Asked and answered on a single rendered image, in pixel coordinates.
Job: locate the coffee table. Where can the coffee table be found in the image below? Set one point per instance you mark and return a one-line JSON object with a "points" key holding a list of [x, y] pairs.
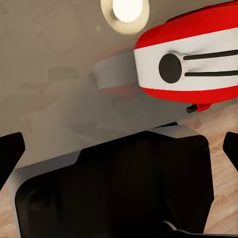
{"points": [[68, 77]]}

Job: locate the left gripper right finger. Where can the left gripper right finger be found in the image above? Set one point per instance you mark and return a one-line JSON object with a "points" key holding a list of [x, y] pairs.
{"points": [[230, 147]]}

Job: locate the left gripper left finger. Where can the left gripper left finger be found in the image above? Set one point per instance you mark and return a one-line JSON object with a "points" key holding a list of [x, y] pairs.
{"points": [[11, 149]]}

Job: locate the radio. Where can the radio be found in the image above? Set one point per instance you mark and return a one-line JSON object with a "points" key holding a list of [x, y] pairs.
{"points": [[192, 57]]}

